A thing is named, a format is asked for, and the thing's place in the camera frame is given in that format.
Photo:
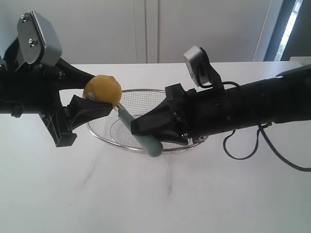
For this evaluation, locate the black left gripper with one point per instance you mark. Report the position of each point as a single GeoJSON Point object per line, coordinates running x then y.
{"type": "Point", "coordinates": [34, 89]}

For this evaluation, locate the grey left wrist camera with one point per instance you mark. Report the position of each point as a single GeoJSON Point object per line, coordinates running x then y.
{"type": "Point", "coordinates": [38, 41]}

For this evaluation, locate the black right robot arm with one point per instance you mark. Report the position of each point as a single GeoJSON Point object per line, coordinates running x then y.
{"type": "Point", "coordinates": [285, 98]}

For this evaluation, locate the oval wire mesh basket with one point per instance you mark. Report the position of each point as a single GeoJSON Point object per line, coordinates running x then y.
{"type": "Point", "coordinates": [138, 102]}

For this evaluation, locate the white cabinet doors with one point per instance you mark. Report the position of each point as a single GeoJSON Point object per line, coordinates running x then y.
{"type": "Point", "coordinates": [150, 31]}

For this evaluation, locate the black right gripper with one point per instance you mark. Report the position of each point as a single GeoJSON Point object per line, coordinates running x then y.
{"type": "Point", "coordinates": [188, 114]}

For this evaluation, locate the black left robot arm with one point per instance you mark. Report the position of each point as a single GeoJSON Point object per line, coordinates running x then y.
{"type": "Point", "coordinates": [34, 89]}

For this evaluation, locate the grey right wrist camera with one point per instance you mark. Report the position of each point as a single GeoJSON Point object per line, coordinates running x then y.
{"type": "Point", "coordinates": [200, 69]}

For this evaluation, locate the grey window frame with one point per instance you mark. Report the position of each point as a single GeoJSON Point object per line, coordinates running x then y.
{"type": "Point", "coordinates": [291, 36]}

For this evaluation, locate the teal handled peeler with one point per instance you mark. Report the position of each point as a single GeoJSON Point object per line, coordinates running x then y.
{"type": "Point", "coordinates": [148, 142]}

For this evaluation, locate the yellow lemon with sticker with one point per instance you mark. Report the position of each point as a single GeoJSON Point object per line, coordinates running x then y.
{"type": "Point", "coordinates": [103, 88]}

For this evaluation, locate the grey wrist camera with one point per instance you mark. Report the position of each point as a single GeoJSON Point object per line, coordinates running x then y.
{"type": "Point", "coordinates": [38, 41]}
{"type": "Point", "coordinates": [200, 69]}

